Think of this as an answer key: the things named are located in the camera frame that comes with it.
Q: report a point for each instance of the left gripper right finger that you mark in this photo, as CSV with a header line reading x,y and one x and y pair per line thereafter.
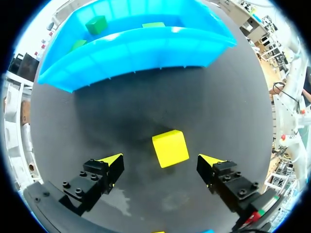
x,y
226,182

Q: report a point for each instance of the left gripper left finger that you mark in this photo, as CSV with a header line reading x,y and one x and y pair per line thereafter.
x,y
97,179

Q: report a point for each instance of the blue plastic bin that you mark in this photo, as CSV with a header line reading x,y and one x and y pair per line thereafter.
x,y
136,53
209,231

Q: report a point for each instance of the yellow cube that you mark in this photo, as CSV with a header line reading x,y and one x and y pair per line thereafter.
x,y
158,232
170,148

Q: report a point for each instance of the person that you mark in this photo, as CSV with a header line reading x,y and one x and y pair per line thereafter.
x,y
307,85

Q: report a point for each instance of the green cube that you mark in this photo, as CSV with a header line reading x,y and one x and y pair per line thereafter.
x,y
78,44
96,24
153,24

